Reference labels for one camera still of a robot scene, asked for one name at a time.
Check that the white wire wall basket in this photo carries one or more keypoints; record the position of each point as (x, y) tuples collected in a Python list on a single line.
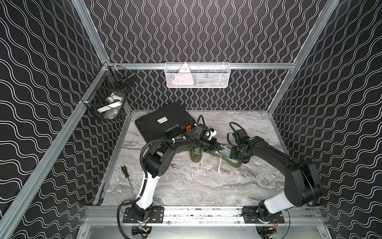
[(205, 74)]

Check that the black yellow screwdriver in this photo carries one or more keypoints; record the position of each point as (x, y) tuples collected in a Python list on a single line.
[(126, 174)]

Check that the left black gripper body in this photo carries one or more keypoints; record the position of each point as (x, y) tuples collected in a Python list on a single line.
[(207, 143)]

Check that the pink triangular card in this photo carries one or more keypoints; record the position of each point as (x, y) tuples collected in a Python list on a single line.
[(184, 77)]

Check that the aluminium front rail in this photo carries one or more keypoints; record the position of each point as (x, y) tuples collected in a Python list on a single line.
[(202, 216)]

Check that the light blue insole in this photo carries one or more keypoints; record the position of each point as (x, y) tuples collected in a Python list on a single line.
[(225, 154)]

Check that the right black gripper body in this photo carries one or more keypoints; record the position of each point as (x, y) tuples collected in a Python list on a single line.
[(236, 154)]

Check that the white items in black basket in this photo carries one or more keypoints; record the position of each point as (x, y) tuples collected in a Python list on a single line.
[(112, 106)]

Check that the black plastic tool case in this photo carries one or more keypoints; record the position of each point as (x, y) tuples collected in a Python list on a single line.
[(167, 122)]

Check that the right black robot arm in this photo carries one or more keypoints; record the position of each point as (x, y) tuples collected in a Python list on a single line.
[(302, 183)]

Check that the green canvas shoe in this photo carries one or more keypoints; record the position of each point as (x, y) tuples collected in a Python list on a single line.
[(232, 162), (195, 161)]

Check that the black wire wall basket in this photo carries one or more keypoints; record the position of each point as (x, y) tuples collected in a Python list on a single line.
[(117, 80)]

